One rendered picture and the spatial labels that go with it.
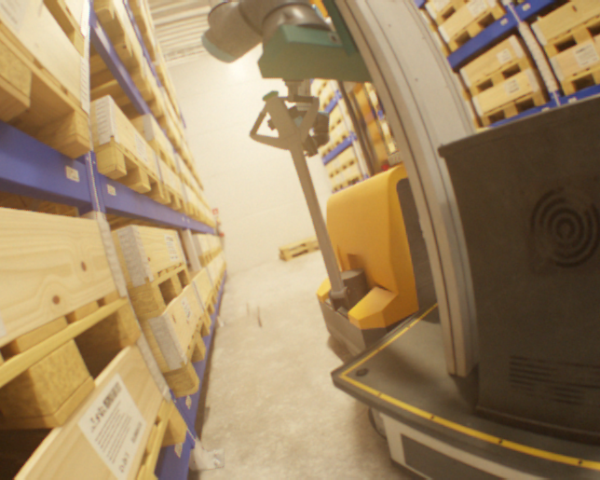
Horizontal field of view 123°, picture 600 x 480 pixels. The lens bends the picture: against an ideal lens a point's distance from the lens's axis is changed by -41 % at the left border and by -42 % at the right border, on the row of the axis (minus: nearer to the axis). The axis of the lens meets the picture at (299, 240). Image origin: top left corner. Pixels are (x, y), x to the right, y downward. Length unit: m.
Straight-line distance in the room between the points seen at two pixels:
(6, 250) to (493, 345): 0.78
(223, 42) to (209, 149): 6.46
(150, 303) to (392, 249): 0.95
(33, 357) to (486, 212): 0.69
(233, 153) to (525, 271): 7.04
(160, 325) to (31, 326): 0.66
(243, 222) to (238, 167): 1.39
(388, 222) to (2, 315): 1.17
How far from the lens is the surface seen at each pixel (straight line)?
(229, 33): 0.88
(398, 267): 1.17
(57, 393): 0.51
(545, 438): 0.61
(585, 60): 2.73
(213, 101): 7.83
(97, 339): 0.83
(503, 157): 0.41
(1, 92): 0.63
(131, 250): 1.05
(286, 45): 0.66
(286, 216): 7.03
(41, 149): 0.80
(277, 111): 1.37
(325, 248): 1.32
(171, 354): 1.10
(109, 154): 1.16
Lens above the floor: 0.80
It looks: 4 degrees down
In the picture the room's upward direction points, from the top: 17 degrees counter-clockwise
